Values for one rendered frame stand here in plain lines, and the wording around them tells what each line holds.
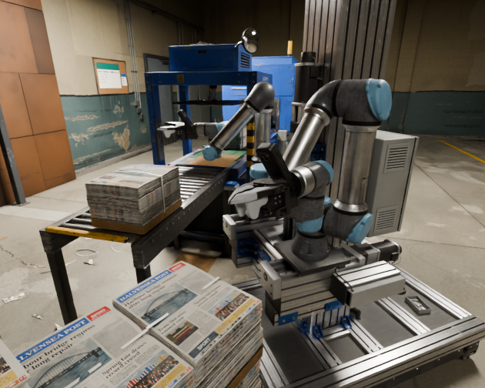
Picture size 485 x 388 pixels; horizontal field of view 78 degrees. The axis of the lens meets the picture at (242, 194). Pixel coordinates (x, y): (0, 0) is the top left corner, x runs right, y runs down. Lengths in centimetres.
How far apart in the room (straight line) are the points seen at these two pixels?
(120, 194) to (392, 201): 125
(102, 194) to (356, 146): 109
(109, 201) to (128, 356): 79
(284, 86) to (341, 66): 342
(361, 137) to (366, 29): 51
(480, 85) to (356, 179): 959
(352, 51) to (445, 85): 899
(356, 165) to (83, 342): 92
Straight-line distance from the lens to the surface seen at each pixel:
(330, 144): 129
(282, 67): 469
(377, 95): 96
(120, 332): 93
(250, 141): 238
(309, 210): 82
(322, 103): 101
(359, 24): 134
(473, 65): 1044
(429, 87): 1015
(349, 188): 104
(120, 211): 146
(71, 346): 94
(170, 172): 160
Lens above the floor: 144
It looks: 20 degrees down
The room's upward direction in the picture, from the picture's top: straight up
